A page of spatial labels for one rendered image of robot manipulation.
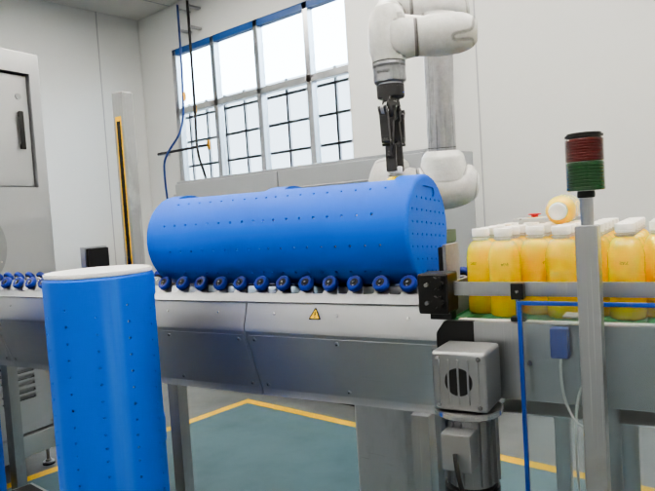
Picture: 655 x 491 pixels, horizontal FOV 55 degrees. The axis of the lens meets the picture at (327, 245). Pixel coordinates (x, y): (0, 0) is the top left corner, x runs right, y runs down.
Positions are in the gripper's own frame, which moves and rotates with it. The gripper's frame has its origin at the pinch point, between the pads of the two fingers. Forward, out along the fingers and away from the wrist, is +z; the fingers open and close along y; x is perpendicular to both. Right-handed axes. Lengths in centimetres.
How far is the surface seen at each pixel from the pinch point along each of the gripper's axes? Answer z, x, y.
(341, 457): 128, -76, -90
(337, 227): 17.3, -8.1, 20.0
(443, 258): 26.7, 16.1, 10.8
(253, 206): 10.1, -36.4, 16.9
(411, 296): 35.4, 9.7, 16.8
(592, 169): 9, 56, 45
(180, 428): 85, -87, 1
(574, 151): 6, 53, 45
